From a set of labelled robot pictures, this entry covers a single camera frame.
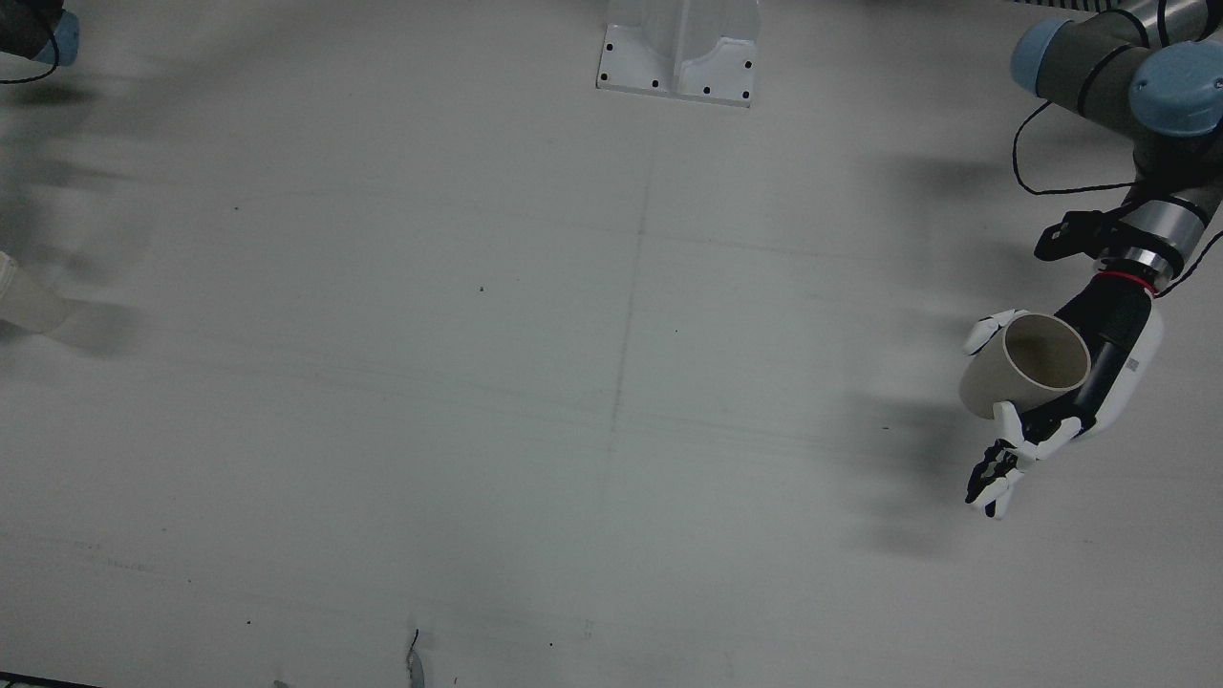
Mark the beige paper cup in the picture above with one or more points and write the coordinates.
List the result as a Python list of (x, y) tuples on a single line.
[(994, 382)]

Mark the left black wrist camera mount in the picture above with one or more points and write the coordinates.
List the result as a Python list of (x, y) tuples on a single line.
[(1075, 234)]

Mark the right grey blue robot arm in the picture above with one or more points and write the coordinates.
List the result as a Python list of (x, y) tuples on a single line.
[(29, 29)]

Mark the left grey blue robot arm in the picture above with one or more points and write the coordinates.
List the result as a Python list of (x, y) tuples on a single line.
[(1089, 67)]

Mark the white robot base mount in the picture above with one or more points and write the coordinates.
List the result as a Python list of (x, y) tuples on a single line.
[(631, 67)]

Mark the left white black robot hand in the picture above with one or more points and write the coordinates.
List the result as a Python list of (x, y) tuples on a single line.
[(1113, 334)]

